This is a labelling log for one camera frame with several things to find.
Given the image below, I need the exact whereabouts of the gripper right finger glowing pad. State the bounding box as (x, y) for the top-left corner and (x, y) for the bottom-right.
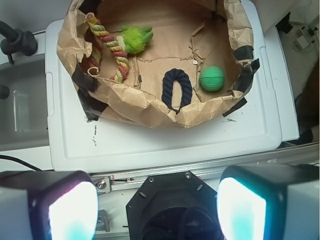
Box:
(216, 164), (320, 240)

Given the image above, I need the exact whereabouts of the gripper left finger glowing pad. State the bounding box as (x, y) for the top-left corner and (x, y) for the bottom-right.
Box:
(0, 170), (99, 240)

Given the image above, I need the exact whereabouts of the green ball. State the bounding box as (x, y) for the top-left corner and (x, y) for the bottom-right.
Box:
(199, 66), (225, 91)

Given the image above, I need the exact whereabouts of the crumpled brown paper bag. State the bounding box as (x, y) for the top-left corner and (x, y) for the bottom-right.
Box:
(57, 0), (260, 129)

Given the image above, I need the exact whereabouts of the green fuzzy plush toy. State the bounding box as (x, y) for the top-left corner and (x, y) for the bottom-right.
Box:
(121, 25), (154, 55)

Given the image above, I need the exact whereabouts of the aluminium extrusion rail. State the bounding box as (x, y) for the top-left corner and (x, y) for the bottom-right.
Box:
(89, 142), (320, 194)

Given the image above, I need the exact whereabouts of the metal corner bracket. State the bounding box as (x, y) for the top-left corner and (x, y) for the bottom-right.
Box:
(96, 209), (111, 233)

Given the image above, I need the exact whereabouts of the black cable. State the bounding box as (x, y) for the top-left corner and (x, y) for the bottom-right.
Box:
(0, 154), (43, 172)

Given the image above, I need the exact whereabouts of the black octagonal mount plate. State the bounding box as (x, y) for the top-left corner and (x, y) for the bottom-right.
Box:
(126, 171), (225, 240)

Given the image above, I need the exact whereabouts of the dark navy rope loop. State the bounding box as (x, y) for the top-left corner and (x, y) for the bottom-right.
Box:
(162, 69), (193, 116)

